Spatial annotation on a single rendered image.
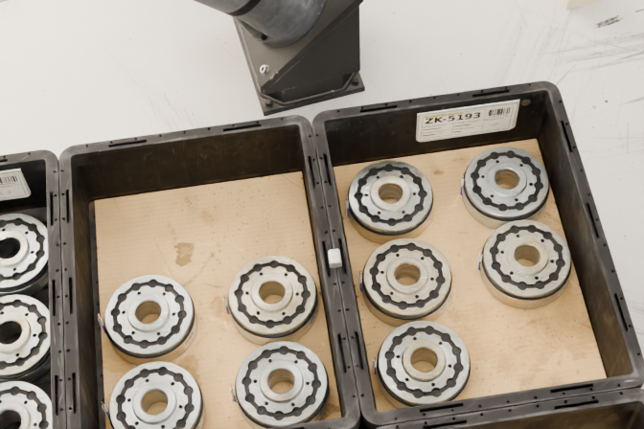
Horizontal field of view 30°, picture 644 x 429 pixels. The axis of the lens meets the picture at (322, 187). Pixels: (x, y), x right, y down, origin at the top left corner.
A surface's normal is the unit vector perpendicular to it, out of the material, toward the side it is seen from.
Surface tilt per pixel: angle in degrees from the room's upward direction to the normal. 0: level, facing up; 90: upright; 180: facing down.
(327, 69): 90
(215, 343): 0
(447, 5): 0
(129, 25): 0
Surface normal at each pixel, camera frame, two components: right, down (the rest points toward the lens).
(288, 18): 0.14, 0.63
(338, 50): 0.27, 0.81
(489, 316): -0.04, -0.53
